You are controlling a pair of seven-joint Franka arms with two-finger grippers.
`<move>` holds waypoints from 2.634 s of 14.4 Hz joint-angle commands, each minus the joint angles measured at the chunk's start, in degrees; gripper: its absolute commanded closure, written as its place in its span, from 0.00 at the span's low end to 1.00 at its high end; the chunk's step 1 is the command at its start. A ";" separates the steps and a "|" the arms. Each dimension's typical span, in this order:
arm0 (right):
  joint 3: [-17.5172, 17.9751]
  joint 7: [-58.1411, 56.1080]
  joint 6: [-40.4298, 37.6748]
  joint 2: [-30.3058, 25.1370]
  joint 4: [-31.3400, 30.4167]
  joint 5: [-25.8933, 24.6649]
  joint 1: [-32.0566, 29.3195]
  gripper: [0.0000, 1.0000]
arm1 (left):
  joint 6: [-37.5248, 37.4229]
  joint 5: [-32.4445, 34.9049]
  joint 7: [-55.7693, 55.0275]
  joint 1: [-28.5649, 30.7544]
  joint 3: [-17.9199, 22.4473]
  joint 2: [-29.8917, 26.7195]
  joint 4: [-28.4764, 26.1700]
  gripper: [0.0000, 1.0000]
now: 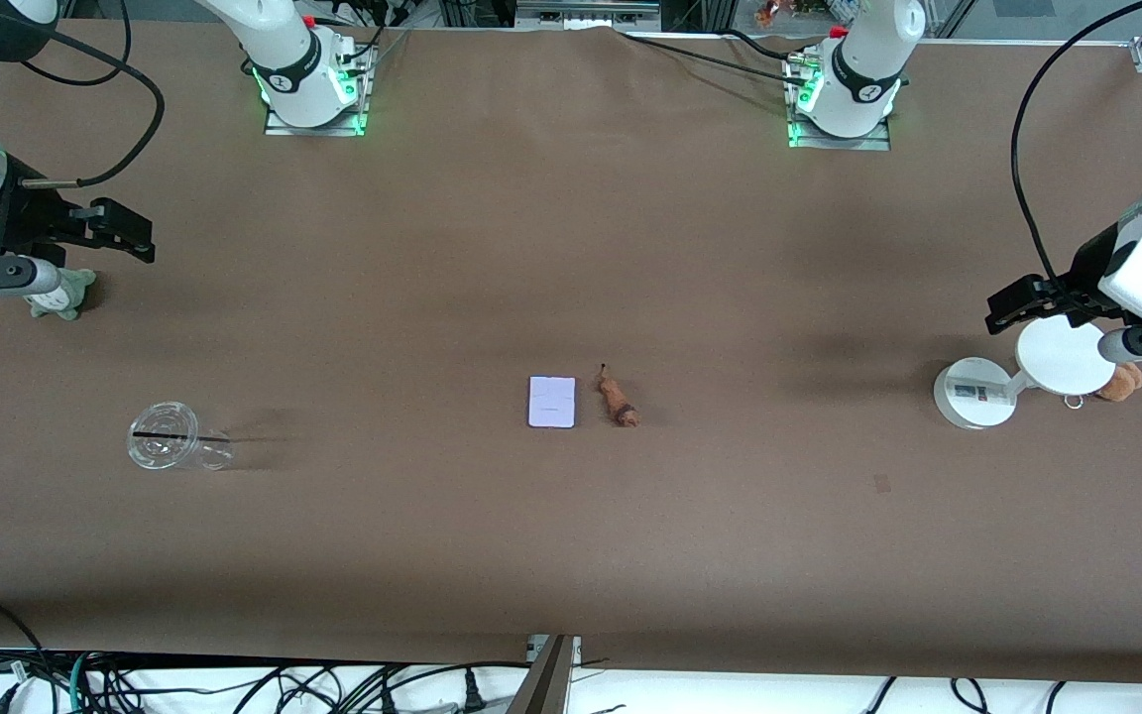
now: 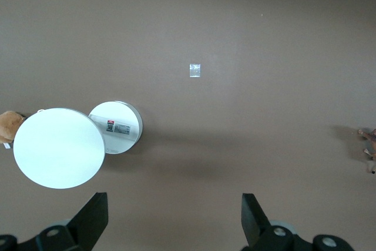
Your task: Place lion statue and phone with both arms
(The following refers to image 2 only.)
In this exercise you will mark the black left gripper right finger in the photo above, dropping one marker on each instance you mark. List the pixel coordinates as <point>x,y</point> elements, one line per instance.
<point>258,227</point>

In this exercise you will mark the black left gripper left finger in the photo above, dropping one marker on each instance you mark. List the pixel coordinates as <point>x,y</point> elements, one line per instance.
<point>88,224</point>

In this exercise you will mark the brown lion statue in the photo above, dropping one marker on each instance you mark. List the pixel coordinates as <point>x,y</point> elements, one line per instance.
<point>372,142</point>

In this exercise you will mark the white round-top stand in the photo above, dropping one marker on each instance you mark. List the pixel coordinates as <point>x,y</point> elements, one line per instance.
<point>58,148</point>

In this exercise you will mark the brown plush bear toy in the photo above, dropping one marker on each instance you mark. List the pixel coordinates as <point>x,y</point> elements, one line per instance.
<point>7,126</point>

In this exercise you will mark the clear tape piece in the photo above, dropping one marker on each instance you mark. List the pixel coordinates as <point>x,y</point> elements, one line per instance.
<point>195,70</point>

